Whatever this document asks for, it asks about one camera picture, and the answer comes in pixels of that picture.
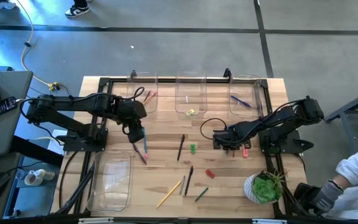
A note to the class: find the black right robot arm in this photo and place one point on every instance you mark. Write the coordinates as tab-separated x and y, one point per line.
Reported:
306	109

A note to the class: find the grey metal table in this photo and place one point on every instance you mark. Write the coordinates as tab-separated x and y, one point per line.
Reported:
350	107

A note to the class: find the slim black pen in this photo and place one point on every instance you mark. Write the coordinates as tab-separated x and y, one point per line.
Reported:
181	147

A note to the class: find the person's hand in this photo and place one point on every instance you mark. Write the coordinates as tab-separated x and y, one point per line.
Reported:
326	197

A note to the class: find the black table frame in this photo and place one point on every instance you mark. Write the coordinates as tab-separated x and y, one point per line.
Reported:
166	80

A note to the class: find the white paper sheet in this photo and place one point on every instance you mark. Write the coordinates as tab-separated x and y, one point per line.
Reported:
57	133

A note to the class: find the green eraser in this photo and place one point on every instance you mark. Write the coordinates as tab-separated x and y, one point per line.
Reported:
193	148

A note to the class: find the green crayon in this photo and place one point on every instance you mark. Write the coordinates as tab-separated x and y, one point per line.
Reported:
201	194

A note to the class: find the dark purple pen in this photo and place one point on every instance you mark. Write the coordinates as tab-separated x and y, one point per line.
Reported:
139	154

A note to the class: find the red eraser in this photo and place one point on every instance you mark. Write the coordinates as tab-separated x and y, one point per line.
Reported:
210	173

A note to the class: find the white mug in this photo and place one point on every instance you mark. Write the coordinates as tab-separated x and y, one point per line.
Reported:
31	179

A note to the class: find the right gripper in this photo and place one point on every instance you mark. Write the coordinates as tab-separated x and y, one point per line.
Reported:
225	138

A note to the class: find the potted green succulent plant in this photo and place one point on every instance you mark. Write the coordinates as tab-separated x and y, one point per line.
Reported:
263	189

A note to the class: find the yellow pencil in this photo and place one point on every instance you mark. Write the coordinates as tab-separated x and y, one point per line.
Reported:
169	194

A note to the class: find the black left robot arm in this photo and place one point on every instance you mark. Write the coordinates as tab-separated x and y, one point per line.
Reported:
82	104

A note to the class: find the grey side desk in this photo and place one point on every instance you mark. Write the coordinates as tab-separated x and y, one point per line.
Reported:
5	130

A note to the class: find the blue pen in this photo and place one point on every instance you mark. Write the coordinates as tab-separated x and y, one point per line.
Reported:
241	101

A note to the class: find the clear plastic bin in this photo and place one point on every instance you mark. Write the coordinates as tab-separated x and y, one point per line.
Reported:
244	113
197	93
110	186
135	105

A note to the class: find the orange pencil pink eraser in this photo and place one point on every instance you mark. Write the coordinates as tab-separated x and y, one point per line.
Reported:
152	96

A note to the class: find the teal pencil pink eraser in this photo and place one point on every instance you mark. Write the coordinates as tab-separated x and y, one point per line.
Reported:
145	146

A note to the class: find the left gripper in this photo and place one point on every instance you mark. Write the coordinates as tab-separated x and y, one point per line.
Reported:
135	134

